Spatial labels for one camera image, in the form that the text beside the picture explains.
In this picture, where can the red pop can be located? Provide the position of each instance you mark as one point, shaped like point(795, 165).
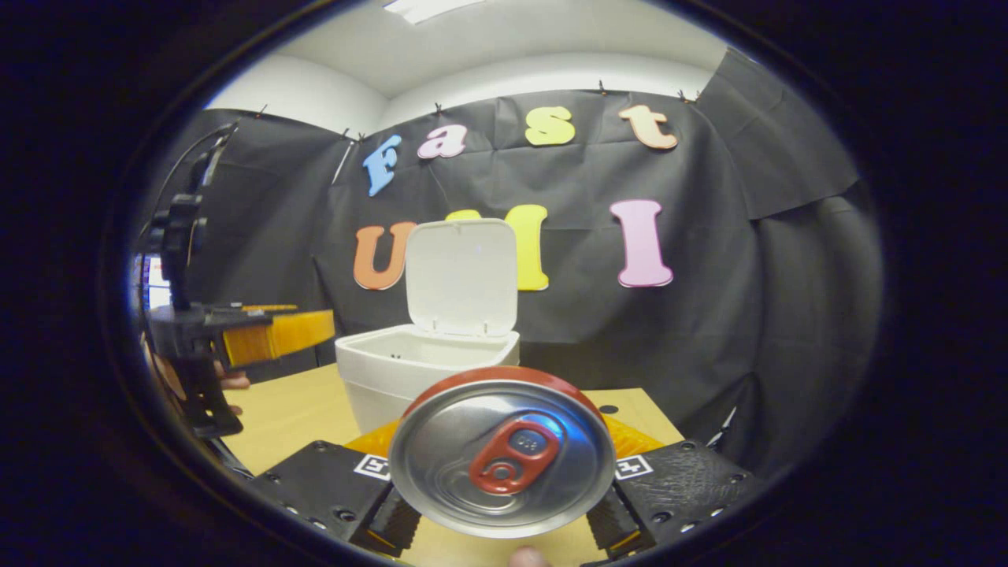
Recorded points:
point(472, 449)

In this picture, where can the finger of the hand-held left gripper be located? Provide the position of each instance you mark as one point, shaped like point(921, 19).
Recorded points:
point(283, 335)
point(260, 308)

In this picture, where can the wooden desktop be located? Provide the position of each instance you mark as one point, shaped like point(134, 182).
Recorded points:
point(291, 409)

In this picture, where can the thin white rod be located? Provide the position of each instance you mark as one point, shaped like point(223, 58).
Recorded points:
point(343, 161)

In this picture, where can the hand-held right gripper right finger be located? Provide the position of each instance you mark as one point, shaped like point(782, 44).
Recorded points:
point(685, 488)

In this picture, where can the white desktop garbage bin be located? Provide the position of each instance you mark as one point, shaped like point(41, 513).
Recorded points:
point(461, 276)

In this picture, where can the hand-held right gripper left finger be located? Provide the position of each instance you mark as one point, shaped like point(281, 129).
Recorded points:
point(323, 488)

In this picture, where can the ceiling light panel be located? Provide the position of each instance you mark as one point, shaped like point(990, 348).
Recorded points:
point(429, 9)

